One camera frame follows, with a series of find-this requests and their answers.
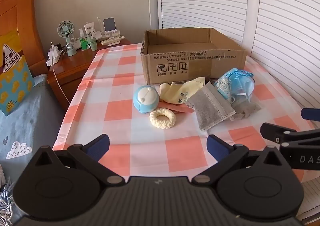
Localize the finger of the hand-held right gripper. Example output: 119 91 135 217
301 107 320 121
260 122 320 147

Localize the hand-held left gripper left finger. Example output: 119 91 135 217
34 134 125 187

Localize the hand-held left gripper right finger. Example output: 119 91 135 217
192 134 284 187

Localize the grey lace-edged pouch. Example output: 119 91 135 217
186 82 237 131

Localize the light blue face mask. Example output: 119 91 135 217
231 74 256 105

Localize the cream fluffy scrunchie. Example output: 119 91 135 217
149 109 177 130

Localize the pale yellow lens cloth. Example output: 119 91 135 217
171 77 207 107

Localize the light blue round toy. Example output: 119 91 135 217
133 85 158 114

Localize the brown cardboard box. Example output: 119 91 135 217
140 28 248 86

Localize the pink white checked tablecloth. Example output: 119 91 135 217
52 41 320 184

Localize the orange pink fabric piece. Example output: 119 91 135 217
160 101 195 114

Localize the blue cloud print bedding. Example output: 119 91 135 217
0 74 66 191

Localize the wooden nightstand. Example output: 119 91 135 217
47 38 133 112

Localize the white power strip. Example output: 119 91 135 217
46 51 63 66

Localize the grey fringed cloth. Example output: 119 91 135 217
0 163 16 226

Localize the white charger plug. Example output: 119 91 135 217
49 42 60 59

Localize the small standing mirror screen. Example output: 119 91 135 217
103 17 120 40

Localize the mint green desk fan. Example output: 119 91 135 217
57 20 77 57

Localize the wooden bed headboard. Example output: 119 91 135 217
0 0 48 77

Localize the white charging cable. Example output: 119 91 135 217
51 64 71 106

